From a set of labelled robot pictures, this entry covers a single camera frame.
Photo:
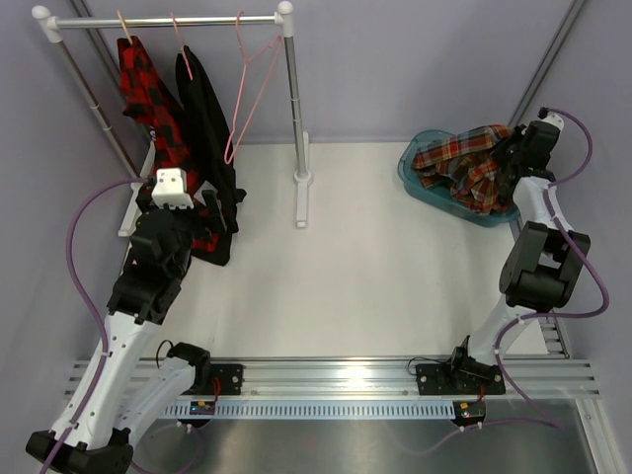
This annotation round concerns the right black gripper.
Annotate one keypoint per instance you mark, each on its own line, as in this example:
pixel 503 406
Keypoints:
pixel 516 136

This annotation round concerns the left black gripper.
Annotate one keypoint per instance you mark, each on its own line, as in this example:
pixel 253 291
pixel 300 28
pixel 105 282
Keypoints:
pixel 202 222

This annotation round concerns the brown multicolour plaid shirt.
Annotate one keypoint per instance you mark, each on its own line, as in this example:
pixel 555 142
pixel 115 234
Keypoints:
pixel 463 164

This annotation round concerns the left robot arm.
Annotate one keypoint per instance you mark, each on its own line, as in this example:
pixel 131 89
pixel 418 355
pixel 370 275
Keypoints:
pixel 100 428

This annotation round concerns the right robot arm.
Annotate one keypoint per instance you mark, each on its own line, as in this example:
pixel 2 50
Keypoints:
pixel 542 268

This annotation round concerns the red black plaid shirt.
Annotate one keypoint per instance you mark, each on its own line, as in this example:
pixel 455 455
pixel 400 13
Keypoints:
pixel 149 101

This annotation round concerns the pink hanger with black shirt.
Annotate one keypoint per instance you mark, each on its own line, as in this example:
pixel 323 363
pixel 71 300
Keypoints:
pixel 182 45

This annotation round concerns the tan wooden hanger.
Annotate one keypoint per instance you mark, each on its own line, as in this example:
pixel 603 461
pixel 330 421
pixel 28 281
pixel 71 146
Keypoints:
pixel 124 27

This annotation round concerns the teal plastic basin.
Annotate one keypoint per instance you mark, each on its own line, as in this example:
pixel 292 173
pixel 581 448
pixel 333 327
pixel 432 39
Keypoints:
pixel 439 196

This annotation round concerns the white and chrome clothes rack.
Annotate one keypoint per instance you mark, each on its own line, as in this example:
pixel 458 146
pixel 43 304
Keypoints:
pixel 52 27

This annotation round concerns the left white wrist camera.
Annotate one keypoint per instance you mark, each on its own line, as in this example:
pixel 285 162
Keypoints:
pixel 170 189

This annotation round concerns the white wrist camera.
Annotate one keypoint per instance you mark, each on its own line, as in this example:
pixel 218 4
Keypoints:
pixel 549 116
pixel 170 189

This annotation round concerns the right aluminium frame post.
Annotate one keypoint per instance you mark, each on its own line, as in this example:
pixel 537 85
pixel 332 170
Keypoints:
pixel 552 51

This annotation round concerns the aluminium frame post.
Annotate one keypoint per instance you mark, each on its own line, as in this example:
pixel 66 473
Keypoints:
pixel 552 51
pixel 82 10

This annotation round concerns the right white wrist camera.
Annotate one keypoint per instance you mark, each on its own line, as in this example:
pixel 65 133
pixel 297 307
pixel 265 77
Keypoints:
pixel 549 116

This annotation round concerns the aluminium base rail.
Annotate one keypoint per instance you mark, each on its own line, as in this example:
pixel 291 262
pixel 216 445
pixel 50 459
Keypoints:
pixel 392 377

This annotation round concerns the grey slotted cable duct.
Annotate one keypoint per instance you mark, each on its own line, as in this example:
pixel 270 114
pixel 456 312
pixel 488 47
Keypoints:
pixel 311 410

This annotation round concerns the left aluminium frame post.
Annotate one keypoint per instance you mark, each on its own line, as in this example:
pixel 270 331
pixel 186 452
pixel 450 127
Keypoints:
pixel 82 10

